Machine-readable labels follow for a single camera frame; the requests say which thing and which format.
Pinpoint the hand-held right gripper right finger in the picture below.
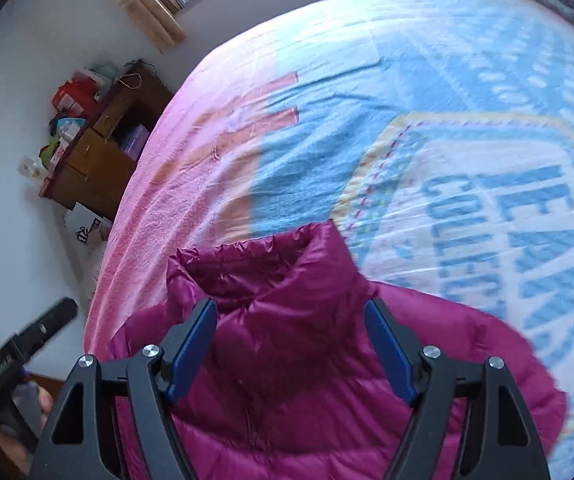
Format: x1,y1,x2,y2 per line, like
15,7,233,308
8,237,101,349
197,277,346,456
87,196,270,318
363,298,552,480

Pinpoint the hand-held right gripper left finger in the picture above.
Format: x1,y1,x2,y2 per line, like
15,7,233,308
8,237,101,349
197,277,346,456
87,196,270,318
27,297,218,480

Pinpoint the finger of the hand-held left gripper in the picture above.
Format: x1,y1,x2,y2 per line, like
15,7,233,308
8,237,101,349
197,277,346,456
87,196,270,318
14,297,78,361

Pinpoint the magenta down jacket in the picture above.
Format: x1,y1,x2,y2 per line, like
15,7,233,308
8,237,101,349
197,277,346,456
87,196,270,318
84,220,568,480

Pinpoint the person's left hand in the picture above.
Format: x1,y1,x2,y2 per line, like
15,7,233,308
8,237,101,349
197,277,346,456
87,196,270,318
0,387,55,478

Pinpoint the white bag with print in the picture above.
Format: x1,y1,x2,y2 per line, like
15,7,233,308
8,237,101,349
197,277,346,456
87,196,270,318
64,202,114,247

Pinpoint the clear glass bottle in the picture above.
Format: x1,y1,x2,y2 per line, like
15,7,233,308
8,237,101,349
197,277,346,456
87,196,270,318
21,156,44,180

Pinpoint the green bag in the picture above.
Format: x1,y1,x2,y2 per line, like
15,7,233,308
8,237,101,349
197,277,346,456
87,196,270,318
40,141,63,170

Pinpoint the dark wooden nightstand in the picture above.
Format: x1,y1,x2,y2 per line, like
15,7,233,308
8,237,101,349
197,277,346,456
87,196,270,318
40,62,175,221

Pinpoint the blue white packet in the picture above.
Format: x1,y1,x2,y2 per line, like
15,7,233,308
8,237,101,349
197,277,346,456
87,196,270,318
48,116,89,142

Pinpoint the red box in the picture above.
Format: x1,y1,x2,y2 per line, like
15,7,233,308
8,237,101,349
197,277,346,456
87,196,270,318
51,80,99,116

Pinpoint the beige patterned curtain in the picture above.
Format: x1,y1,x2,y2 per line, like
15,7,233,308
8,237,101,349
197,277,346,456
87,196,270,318
87,0,188,53

